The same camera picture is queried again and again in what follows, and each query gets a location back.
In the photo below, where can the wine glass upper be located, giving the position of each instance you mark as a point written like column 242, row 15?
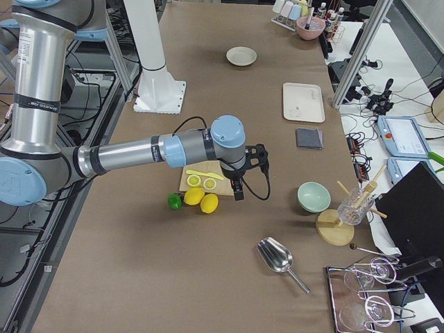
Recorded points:
column 362, row 276

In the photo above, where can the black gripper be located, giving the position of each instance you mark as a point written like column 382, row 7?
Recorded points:
column 232, row 174

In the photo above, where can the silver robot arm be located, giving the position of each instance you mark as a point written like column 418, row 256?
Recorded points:
column 34, row 166

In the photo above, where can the black monitor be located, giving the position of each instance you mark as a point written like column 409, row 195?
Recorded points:
column 414, row 209

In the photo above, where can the lemon half near edge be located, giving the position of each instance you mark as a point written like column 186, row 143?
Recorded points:
column 209, row 184

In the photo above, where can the wooden cutting board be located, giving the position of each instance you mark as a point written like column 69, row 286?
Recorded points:
column 223, row 186

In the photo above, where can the aluminium frame post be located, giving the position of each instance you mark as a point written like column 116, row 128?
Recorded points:
column 368, row 35

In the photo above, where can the mint green bowl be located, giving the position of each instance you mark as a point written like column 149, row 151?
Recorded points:
column 313, row 197

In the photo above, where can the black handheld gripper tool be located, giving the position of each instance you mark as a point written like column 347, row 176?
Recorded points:
column 380, row 103

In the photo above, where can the wine glass lower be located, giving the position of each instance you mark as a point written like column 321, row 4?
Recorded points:
column 367, row 315

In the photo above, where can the white rabbit tray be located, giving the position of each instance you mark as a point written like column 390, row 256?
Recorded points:
column 303, row 102

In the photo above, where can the white camera pole base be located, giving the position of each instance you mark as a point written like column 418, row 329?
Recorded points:
column 158, row 91

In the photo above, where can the grey folded cloth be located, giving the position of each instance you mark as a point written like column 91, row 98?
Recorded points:
column 311, row 138

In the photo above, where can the blue teach pendant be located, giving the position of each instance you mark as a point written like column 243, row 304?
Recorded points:
column 403, row 137
column 398, row 167

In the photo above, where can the wooden cup tree stand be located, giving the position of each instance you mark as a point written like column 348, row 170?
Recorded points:
column 335, row 232

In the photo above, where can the black glass tray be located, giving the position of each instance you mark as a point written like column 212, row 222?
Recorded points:
column 340, row 295

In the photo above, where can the yellow plastic knife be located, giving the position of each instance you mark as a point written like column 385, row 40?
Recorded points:
column 208, row 174

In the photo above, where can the lemon half near bun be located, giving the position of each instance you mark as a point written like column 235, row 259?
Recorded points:
column 194, row 181

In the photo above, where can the metal black-tipped scoop handle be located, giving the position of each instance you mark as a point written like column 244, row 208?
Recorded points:
column 309, row 18

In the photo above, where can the wine glass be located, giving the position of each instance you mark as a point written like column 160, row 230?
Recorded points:
column 367, row 315
column 362, row 276

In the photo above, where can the metal scoop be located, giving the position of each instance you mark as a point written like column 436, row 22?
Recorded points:
column 279, row 259

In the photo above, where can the white cup rack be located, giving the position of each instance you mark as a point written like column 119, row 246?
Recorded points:
column 288, row 12

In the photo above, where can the pink bowl with ice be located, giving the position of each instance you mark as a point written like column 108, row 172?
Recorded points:
column 316, row 27

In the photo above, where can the copper wire bottle basket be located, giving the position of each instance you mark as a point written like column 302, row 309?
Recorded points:
column 332, row 14

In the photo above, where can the green lime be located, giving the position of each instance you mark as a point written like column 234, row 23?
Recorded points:
column 174, row 201

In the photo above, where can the blue teach pendant upper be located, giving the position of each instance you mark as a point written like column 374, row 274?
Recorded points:
column 403, row 137

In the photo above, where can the blue teach pendant lower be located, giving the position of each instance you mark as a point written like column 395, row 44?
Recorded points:
column 398, row 167

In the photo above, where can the whole lemon lower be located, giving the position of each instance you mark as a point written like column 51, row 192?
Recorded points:
column 209, row 203

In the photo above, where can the whole lemon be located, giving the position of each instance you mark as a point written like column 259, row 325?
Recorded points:
column 209, row 203
column 194, row 196

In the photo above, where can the whole lemon upper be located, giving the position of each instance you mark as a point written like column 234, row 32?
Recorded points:
column 194, row 196

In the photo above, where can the clear patterned glass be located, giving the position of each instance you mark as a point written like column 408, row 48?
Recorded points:
column 353, row 210

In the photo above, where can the round white plate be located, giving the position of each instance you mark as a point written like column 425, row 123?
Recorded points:
column 241, row 56

